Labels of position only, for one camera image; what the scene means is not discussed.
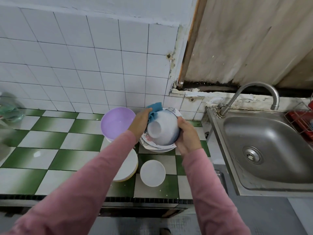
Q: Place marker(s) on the stack of floral plates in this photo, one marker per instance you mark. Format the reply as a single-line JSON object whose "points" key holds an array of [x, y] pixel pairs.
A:
{"points": [[154, 145]]}

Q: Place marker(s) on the person's left hand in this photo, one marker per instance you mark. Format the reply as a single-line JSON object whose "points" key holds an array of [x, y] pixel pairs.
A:
{"points": [[139, 123]]}

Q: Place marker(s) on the person's right leg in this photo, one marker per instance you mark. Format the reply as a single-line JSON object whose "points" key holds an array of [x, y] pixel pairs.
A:
{"points": [[165, 231]]}

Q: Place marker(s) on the weathered wooden board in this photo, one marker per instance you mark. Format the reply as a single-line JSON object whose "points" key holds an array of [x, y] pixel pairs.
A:
{"points": [[244, 36]]}

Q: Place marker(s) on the small white bowl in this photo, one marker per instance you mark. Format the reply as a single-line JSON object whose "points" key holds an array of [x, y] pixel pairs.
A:
{"points": [[152, 172], [167, 127]]}

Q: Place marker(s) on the stainless steel sink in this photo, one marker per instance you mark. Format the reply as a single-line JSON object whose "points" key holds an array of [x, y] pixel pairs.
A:
{"points": [[274, 144]]}

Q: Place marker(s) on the person's right forearm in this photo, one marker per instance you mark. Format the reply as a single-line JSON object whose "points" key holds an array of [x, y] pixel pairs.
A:
{"points": [[215, 198]]}

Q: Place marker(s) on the chrome faucet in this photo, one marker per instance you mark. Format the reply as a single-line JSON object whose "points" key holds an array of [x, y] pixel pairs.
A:
{"points": [[249, 88]]}

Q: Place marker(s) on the purple plastic bowl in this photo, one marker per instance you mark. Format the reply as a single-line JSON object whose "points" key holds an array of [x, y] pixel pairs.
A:
{"points": [[116, 122]]}

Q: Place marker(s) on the person's left forearm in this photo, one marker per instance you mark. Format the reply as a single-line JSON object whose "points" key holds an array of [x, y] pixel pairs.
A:
{"points": [[73, 193]]}

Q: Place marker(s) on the person's right hand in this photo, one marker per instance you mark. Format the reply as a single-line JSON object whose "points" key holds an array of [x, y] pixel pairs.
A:
{"points": [[188, 138]]}

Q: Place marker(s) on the blue cleaning cloth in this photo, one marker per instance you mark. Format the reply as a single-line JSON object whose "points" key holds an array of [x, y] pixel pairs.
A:
{"points": [[155, 108]]}

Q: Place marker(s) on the clear bottle with green liquid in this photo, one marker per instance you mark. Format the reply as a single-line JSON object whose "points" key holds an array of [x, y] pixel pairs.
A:
{"points": [[10, 111]]}

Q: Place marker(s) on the green checkered tile countertop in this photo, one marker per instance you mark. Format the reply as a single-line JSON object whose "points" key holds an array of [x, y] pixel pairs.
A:
{"points": [[54, 154]]}

